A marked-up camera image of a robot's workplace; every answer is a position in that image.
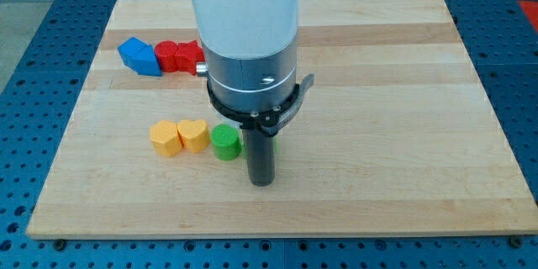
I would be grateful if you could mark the blue triangular block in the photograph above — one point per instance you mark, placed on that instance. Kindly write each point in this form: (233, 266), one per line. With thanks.
(144, 62)

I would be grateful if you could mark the red star block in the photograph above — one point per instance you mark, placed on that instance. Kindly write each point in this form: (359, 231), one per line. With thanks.
(187, 56)

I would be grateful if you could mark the blue cube block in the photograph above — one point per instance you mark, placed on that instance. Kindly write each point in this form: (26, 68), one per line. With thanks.
(128, 49)

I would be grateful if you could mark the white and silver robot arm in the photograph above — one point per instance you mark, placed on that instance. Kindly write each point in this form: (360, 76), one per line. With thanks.
(250, 50)

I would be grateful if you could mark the black clamp with lever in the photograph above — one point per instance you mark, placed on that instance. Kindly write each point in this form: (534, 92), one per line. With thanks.
(269, 115)

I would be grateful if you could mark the yellow hexagon block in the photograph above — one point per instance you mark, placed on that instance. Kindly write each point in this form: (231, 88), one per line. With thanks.
(165, 138)

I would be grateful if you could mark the red cylinder block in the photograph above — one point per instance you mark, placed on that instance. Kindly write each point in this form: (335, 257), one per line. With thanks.
(165, 54)

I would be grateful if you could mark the yellow heart block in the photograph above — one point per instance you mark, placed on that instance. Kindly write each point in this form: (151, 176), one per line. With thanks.
(194, 134)

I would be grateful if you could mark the green cylinder block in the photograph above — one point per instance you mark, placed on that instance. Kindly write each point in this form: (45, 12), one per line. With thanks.
(226, 142)

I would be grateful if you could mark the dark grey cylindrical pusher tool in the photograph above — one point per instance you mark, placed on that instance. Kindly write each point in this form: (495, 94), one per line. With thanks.
(260, 157)

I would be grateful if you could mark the wooden board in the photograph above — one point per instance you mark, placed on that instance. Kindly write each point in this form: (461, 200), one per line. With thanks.
(396, 138)

